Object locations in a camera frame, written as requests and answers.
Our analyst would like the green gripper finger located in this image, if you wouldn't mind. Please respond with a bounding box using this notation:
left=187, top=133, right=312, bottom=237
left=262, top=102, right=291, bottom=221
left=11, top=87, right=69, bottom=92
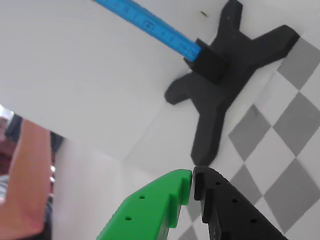
left=96, top=169, right=193, bottom=240

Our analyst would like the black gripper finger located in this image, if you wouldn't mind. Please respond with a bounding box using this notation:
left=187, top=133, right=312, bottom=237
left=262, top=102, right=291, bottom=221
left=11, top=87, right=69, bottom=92
left=191, top=165, right=288, bottom=240

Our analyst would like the grey white checkered mat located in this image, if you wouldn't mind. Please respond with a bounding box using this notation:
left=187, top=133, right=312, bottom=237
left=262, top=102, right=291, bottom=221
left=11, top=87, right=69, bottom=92
left=174, top=37, right=320, bottom=240

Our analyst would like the reddish brown wooden board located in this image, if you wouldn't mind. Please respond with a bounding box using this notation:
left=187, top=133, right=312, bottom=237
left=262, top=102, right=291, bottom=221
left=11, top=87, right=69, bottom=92
left=4, top=118, right=54, bottom=238

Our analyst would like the black cross-shaped stand base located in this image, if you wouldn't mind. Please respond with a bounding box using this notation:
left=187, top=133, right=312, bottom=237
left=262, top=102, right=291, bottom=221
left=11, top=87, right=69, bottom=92
left=164, top=0, right=301, bottom=167

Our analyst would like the blue pole with lettering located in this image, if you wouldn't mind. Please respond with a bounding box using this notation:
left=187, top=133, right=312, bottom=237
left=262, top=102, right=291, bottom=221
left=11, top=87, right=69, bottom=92
left=93, top=0, right=203, bottom=63

